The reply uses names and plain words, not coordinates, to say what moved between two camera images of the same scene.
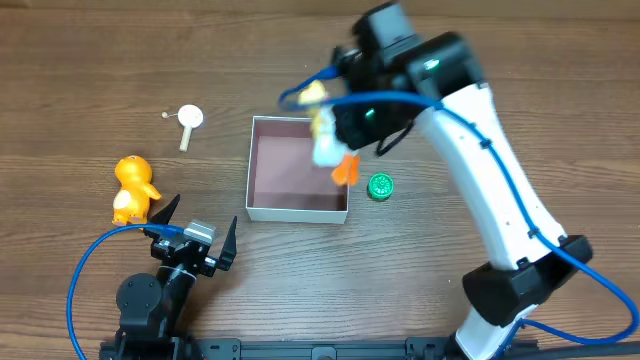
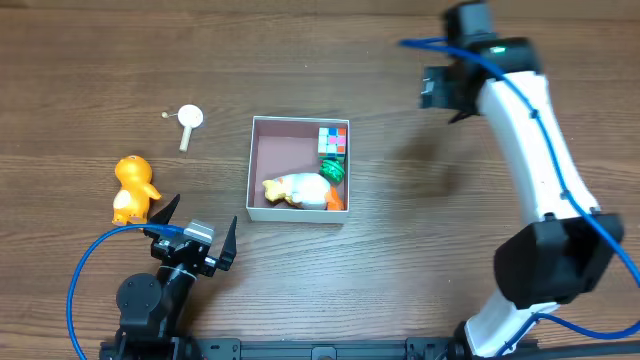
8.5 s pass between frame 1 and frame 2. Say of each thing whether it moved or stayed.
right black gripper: moved
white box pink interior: stayed
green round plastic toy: moved
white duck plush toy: moved
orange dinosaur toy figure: stayed
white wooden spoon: stayed
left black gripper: stayed
